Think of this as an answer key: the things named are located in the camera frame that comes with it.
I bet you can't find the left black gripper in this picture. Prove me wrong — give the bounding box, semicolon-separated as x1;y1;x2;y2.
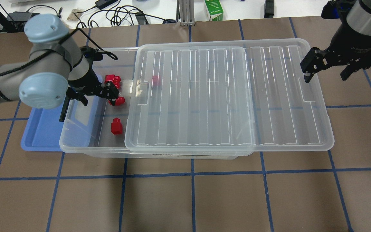
66;47;120;106

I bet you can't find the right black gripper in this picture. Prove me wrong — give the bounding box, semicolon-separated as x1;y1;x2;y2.
300;31;371;83

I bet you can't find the red block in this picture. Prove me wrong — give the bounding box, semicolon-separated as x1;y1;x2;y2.
105;74;122;89
152;75;161;86
110;118;123;135
108;97;125;106

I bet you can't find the clear plastic box lid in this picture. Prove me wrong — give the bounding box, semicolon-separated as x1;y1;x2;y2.
125;38;335;155

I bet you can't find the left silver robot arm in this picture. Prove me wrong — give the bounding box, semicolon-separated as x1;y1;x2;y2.
0;14;123;110

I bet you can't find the clear plastic storage box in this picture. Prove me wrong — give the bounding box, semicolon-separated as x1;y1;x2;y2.
60;44;255;160

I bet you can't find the red block in box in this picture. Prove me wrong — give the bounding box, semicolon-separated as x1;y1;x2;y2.
152;75;161;86

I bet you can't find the red block under lid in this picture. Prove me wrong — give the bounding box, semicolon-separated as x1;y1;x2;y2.
108;97;125;106

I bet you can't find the blue plastic tray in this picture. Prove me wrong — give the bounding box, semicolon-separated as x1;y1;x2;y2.
21;106;63;152

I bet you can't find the black power adapter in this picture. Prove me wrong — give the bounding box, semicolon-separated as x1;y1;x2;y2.
95;0;119;10

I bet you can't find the black device on desk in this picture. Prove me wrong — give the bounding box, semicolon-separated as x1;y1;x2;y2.
6;11;40;32

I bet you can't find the green white carton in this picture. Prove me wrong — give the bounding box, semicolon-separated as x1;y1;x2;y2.
204;0;224;22

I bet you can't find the black box latch handle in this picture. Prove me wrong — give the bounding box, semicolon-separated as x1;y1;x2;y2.
59;96;70;122

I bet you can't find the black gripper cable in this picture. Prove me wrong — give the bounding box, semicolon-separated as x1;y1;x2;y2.
0;27;119;84

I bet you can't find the aluminium frame post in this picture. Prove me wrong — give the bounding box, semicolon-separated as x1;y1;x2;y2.
176;0;195;27

